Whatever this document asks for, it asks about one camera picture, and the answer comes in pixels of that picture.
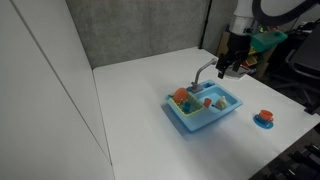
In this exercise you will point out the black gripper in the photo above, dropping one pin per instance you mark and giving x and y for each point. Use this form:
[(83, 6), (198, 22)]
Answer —
[(238, 45)]

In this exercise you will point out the blue toy cup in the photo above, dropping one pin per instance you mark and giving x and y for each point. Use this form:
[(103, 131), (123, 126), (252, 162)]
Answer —
[(187, 106)]

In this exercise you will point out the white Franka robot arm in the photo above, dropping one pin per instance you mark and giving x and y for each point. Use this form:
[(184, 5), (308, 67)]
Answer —
[(243, 13)]

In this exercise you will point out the small orange toy cup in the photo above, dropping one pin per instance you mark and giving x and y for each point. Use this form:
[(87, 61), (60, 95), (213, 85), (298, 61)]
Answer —
[(207, 102)]

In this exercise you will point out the yellow-green drying rack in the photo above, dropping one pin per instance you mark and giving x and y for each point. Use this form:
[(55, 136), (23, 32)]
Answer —
[(195, 106)]

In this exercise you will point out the blue toy sink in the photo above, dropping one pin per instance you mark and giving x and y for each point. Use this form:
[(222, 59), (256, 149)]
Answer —
[(200, 123)]

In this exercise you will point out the wooden toy shelf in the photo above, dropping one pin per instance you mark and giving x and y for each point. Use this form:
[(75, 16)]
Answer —
[(222, 41)]

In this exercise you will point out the grey toy faucet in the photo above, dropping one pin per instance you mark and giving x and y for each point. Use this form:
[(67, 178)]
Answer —
[(199, 75)]

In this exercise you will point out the cream toy dish piece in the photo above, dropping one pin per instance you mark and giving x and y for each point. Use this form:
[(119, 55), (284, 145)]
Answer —
[(221, 103)]

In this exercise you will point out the black tripod pole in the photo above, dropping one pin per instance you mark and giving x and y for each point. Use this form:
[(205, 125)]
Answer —
[(205, 23)]

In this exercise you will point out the orange toy plate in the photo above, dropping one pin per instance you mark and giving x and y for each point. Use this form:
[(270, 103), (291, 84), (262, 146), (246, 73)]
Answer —
[(180, 95)]

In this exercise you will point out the blue toy saucer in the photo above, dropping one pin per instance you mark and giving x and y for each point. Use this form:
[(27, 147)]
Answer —
[(261, 124)]

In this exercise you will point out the black office chair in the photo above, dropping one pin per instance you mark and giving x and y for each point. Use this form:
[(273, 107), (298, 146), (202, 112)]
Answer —
[(303, 66)]

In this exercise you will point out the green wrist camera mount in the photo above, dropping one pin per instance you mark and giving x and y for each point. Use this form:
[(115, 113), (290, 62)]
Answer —
[(266, 40)]

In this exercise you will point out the black camera stand equipment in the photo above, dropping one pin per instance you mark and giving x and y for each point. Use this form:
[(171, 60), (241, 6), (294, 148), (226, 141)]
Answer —
[(296, 160)]

